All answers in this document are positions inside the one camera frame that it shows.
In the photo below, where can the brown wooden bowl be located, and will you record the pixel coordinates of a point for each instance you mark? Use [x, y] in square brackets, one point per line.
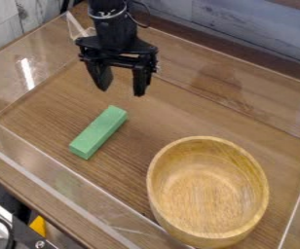
[207, 191]

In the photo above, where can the clear acrylic corner bracket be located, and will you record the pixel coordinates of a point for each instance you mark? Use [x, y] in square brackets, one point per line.
[76, 30]

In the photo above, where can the yellow and black device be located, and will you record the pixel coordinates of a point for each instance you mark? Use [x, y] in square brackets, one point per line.
[31, 227]

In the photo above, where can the green rectangular block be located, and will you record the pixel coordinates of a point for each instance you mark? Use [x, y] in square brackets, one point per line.
[96, 133]

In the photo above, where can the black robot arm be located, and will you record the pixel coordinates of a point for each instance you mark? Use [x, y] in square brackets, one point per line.
[112, 8]

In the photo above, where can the clear acrylic enclosure walls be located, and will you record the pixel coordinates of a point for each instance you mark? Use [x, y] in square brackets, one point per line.
[204, 93]

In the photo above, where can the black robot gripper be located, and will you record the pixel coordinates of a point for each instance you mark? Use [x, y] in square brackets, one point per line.
[115, 47]

